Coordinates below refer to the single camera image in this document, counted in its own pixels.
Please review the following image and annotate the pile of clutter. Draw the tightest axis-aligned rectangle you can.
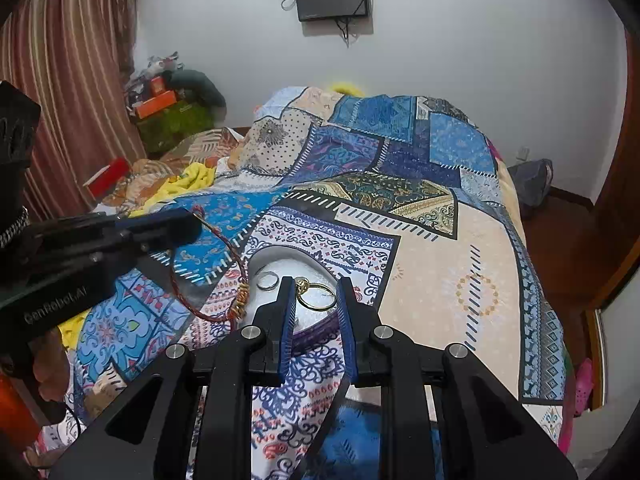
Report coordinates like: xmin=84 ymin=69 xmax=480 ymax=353
xmin=124 ymin=51 xmax=181 ymax=106

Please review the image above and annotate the striped brown curtain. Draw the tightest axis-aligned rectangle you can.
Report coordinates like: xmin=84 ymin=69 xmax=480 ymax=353
xmin=0 ymin=0 xmax=147 ymax=222

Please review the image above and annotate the dark grey bag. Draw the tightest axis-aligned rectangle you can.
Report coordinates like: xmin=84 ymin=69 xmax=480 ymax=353
xmin=507 ymin=158 xmax=554 ymax=209

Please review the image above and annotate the pink slipper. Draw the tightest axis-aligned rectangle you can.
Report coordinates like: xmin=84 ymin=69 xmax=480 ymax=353
xmin=571 ymin=357 xmax=594 ymax=417

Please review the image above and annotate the wooden door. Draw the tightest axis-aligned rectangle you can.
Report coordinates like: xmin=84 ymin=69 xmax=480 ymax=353
xmin=587 ymin=30 xmax=640 ymax=313

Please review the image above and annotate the purple heart-shaped box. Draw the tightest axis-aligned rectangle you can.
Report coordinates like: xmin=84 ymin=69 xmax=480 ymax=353
xmin=246 ymin=245 xmax=362 ymax=352

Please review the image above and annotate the red box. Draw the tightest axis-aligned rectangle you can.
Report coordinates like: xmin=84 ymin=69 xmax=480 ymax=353
xmin=82 ymin=156 xmax=132 ymax=197

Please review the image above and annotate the orange cloth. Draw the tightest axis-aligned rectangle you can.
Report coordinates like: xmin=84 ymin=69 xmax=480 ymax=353
xmin=0 ymin=374 xmax=42 ymax=453

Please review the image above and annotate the gold bangle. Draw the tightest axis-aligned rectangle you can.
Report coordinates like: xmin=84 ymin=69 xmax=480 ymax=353
xmin=294 ymin=276 xmax=338 ymax=311

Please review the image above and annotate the dark green bundle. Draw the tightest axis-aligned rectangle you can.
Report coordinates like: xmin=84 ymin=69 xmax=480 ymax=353
xmin=170 ymin=69 xmax=227 ymax=109

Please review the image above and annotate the person's left hand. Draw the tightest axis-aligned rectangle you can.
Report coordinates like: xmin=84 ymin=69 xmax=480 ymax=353
xmin=31 ymin=330 xmax=72 ymax=404

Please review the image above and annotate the orange striped blanket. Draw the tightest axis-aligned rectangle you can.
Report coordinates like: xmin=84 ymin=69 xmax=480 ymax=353
xmin=100 ymin=127 xmax=252 ymax=207

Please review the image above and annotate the yellow cloth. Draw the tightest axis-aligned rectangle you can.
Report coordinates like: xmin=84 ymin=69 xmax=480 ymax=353
xmin=144 ymin=162 xmax=217 ymax=207

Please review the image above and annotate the orange box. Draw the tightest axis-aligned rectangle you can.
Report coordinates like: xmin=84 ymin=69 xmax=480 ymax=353
xmin=134 ymin=91 xmax=179 ymax=119

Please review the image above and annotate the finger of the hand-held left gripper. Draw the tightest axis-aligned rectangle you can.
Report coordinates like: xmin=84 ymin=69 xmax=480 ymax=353
xmin=114 ymin=207 xmax=203 ymax=241
xmin=127 ymin=232 xmax=201 ymax=259

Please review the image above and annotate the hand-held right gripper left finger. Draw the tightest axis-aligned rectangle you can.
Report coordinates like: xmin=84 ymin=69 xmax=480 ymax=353
xmin=50 ymin=276 xmax=297 ymax=480

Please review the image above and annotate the orange bead bracelet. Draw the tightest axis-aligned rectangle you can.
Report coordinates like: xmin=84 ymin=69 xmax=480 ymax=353
xmin=169 ymin=204 xmax=251 ymax=322

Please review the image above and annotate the silver chain bracelet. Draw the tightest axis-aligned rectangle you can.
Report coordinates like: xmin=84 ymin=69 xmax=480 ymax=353
xmin=0 ymin=207 xmax=29 ymax=249

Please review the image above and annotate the patchwork printed blanket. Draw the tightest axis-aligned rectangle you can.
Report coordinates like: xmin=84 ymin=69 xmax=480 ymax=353
xmin=45 ymin=85 xmax=568 ymax=480

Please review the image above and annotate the green printed cloth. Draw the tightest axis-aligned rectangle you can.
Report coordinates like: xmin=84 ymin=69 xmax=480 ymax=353
xmin=137 ymin=102 xmax=217 ymax=159

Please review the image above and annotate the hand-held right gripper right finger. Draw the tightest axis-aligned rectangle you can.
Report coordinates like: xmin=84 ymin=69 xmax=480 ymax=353
xmin=336 ymin=276 xmax=577 ymax=480

